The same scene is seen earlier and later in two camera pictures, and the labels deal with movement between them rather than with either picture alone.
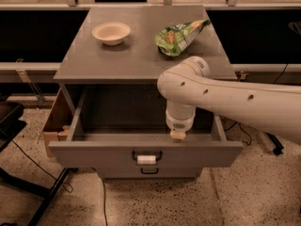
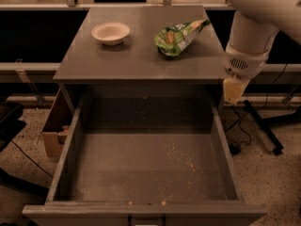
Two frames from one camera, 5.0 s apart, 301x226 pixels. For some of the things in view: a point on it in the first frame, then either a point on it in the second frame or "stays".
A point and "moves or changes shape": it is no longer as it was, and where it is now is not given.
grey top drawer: x=128 y=129 moves or changes shape
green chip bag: x=173 y=40 stays
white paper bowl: x=111 y=33 stays
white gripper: x=178 y=123 -> x=244 y=64
